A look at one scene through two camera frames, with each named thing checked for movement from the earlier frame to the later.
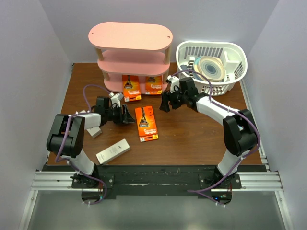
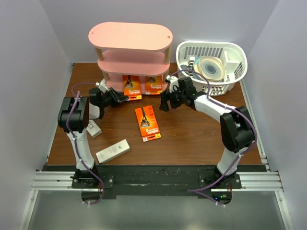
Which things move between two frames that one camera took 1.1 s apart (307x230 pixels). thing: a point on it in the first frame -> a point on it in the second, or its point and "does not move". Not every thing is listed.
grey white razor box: (113, 151) does not move
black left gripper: (125, 117) -> (116, 97)
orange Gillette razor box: (146, 123) does not move
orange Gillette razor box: (153, 85) does not move
